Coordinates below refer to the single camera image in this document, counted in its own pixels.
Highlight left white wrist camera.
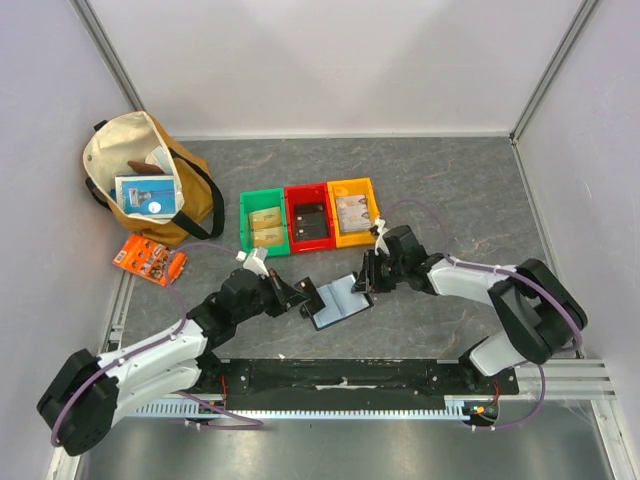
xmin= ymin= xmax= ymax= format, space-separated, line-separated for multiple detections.
xmin=236 ymin=246 xmax=269 ymax=277

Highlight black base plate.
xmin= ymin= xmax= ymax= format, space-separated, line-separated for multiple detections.
xmin=186 ymin=359 xmax=519 ymax=408

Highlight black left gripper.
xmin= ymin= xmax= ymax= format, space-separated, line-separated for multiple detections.
xmin=234 ymin=268 xmax=309 ymax=323

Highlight grey cable duct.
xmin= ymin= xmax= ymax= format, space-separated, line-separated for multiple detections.
xmin=129 ymin=397 xmax=469 ymax=420

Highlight red plastic bin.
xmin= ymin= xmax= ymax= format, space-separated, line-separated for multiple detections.
xmin=284 ymin=183 xmax=336 ymax=254

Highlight black cards in bin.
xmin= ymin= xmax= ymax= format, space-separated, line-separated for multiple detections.
xmin=294 ymin=203 xmax=329 ymax=242

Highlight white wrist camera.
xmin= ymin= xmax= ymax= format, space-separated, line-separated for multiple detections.
xmin=370 ymin=217 xmax=389 ymax=255
xmin=236 ymin=246 xmax=269 ymax=277

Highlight gold card front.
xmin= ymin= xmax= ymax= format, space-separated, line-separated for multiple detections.
xmin=251 ymin=226 xmax=285 ymax=248

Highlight gold card rear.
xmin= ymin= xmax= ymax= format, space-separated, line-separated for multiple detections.
xmin=248 ymin=206 xmax=282 ymax=230

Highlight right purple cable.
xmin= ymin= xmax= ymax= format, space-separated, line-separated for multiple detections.
xmin=377 ymin=199 xmax=586 ymax=434

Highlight gold card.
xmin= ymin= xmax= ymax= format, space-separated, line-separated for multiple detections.
xmin=251 ymin=226 xmax=285 ymax=248
xmin=248 ymin=206 xmax=282 ymax=230

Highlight black VIP card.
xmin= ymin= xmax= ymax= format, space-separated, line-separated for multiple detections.
xmin=294 ymin=277 xmax=325 ymax=314

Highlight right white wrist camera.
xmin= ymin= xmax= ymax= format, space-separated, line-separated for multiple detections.
xmin=370 ymin=217 xmax=389 ymax=255

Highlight white patterned card stack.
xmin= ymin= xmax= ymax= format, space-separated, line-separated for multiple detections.
xmin=335 ymin=195 xmax=371 ymax=234

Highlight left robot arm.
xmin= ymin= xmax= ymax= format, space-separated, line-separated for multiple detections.
xmin=36 ymin=268 xmax=310 ymax=456

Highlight silver foil packet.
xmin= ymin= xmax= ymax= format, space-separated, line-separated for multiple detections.
xmin=145 ymin=145 xmax=173 ymax=175

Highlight green plastic bin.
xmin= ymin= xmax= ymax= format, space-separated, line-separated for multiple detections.
xmin=240 ymin=188 xmax=291 ymax=257

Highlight mustard canvas tote bag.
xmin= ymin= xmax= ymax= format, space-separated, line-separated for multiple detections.
xmin=82 ymin=111 xmax=225 ymax=246

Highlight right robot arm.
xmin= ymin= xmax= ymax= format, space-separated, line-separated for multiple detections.
xmin=352 ymin=219 xmax=588 ymax=394

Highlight brown wallet in bag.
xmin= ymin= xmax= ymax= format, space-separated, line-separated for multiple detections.
xmin=127 ymin=161 xmax=165 ymax=175

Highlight orange snack packet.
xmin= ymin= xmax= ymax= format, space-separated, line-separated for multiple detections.
xmin=112 ymin=234 xmax=187 ymax=287

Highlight blue white booklet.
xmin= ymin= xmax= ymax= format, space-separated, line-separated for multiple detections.
xmin=115 ymin=175 xmax=183 ymax=219

